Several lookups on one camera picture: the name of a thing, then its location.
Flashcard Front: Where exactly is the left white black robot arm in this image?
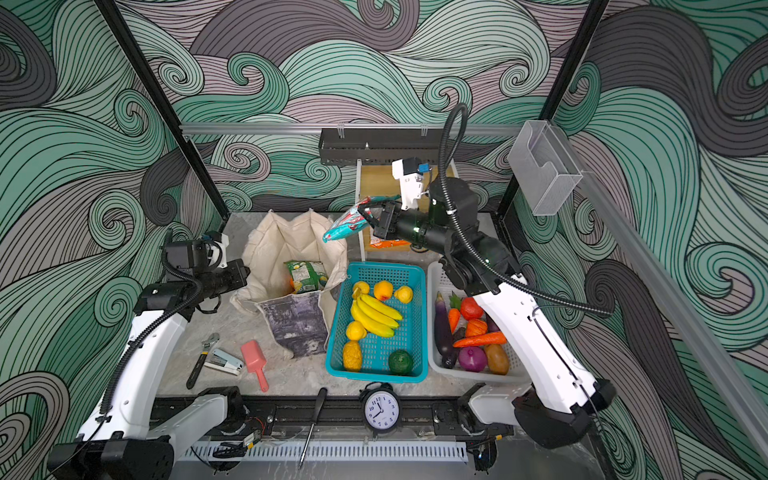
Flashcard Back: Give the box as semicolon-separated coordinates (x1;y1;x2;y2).
47;259;250;479

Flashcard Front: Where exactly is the green yellow snack bag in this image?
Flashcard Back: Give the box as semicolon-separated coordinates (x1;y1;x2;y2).
284;260;328;294

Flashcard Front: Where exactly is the white stapler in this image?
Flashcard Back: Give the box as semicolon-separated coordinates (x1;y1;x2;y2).
204;348;244;376

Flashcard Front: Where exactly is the black adjustable wrench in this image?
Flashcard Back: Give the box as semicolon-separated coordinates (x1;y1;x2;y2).
185;333;220;390

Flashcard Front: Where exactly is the white wooden shelf rack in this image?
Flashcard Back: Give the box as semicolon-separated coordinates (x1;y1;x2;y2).
358;161;459;260

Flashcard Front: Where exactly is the white plastic basket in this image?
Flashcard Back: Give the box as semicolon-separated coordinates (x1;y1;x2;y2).
426;261;530;384

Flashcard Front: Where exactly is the small orange pumpkin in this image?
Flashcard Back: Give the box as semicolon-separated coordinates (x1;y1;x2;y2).
465;319;488;338

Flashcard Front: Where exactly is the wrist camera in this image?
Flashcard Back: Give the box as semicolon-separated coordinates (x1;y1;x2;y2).
162;232;229;274
391;157;430;210

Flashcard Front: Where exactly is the clear plastic wall holder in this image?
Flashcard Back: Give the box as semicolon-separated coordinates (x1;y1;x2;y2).
507;120;583;217

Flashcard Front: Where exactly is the small carrot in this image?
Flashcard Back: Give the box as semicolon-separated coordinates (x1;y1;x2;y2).
448;293;462;333

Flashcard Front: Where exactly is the black handled screwdriver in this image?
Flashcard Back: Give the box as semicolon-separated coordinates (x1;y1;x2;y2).
298;387;328;469

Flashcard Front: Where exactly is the red green candy bag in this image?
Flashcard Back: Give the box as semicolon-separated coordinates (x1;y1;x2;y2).
322;197;373;243

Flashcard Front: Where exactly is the beige canvas tote bag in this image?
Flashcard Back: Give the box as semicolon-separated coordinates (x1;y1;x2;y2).
231;210;349;359

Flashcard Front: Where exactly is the black metal wall tray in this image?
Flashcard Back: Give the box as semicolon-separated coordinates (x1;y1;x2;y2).
319;128;442;167

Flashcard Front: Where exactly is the purple eggplant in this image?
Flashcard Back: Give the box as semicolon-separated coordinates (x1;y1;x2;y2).
433;292;458;369

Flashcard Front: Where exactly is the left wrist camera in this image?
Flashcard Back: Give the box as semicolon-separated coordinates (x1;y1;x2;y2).
162;232;229;274

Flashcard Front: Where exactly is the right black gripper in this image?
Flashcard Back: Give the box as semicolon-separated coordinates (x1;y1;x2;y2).
367;195;470;258

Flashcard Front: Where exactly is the white perforated cable duct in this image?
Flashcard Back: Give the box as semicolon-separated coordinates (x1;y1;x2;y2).
179;440;470;463

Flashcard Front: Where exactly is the purple onion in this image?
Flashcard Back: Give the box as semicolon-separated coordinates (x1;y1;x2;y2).
458;346;488;372

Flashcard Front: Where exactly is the red tomato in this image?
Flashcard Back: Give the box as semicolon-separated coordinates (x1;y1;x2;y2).
460;297;484;321

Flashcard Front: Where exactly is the brown potato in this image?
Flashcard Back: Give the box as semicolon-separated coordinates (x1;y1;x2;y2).
484;344;510;376

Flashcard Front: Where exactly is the orange candy bag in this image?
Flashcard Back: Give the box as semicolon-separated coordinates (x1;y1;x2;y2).
369;236;410;249

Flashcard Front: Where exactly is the pink plastic scoop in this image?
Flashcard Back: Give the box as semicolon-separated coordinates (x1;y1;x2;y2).
240;340;269;393

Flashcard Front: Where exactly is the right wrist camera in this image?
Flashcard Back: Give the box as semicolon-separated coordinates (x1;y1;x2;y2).
391;157;430;210

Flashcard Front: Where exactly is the yellow banana bunch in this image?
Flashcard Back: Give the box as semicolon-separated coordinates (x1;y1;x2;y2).
350;294;403;338

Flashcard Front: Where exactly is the teal plastic basket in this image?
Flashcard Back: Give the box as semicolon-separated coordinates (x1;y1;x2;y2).
326;261;428;384

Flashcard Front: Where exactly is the orange carrot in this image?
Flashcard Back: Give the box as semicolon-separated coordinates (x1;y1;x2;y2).
453;331;507;348

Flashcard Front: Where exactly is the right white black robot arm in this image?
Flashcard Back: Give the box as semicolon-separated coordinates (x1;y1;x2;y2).
358;178;616;449

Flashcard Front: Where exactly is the black alarm clock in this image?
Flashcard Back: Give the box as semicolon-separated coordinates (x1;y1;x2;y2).
359;382;402;438

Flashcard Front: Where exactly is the small yellow lemon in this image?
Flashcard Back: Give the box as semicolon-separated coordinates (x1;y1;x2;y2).
394;285;414;304

